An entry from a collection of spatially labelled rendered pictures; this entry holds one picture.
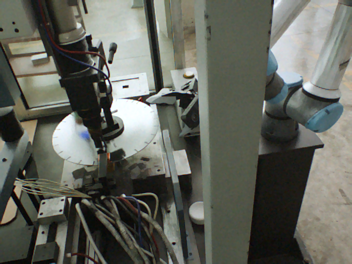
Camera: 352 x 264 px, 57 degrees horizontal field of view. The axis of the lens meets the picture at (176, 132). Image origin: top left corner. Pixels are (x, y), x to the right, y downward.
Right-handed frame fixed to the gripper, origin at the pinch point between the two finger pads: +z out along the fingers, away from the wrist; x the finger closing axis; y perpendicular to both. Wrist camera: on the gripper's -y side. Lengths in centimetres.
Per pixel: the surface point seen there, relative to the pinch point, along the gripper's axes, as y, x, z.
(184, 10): 313, -29, 80
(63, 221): -28.6, 1.2, 25.3
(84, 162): -15.5, 7.3, 17.7
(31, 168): -16.6, 14.4, 33.5
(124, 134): -2.4, 3.1, 11.5
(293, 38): 299, -124, -8
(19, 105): 28, 27, 69
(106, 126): -7.2, 10.1, 10.2
